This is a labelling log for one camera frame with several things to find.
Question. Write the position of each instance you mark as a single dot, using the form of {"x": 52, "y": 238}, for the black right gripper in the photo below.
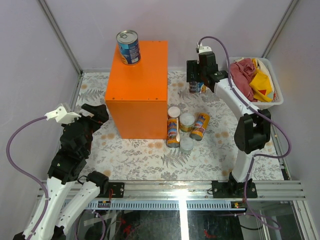
{"x": 192, "y": 66}

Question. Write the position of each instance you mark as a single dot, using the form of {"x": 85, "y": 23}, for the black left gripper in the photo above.
{"x": 101, "y": 113}

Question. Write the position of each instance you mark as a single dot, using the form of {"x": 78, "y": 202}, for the blue tin can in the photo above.
{"x": 197, "y": 87}
{"x": 129, "y": 48}

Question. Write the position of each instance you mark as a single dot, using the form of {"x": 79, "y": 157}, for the orange wooden box shelf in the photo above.
{"x": 137, "y": 95}

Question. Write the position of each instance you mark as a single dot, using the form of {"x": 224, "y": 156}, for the yellow porridge can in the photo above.
{"x": 200, "y": 126}

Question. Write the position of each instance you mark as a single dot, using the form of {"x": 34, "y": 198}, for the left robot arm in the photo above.
{"x": 52, "y": 220}

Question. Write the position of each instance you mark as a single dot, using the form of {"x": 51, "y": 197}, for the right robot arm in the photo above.
{"x": 253, "y": 129}

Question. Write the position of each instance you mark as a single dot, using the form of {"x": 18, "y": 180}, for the rear can white lid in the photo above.
{"x": 174, "y": 112}

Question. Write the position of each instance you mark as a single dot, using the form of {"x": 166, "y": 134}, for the upright yellow can white lid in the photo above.
{"x": 186, "y": 122}

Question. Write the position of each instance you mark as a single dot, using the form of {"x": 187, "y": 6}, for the pink cloth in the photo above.
{"x": 242, "y": 73}

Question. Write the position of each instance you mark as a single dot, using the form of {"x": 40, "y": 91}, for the yellow cloth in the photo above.
{"x": 262, "y": 85}

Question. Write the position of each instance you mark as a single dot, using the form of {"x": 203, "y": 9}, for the lying yellow can with spoon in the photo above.
{"x": 172, "y": 132}

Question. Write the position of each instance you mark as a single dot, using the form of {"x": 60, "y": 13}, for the white plastic basket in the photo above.
{"x": 278, "y": 97}

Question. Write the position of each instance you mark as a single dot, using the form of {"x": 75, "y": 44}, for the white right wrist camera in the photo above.
{"x": 202, "y": 49}

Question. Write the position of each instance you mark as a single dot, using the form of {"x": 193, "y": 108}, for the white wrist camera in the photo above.
{"x": 62, "y": 114}
{"x": 202, "y": 49}

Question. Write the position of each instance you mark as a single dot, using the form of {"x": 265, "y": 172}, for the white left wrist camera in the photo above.
{"x": 62, "y": 114}

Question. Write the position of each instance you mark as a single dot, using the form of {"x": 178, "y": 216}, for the aluminium mounting rail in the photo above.
{"x": 258, "y": 190}

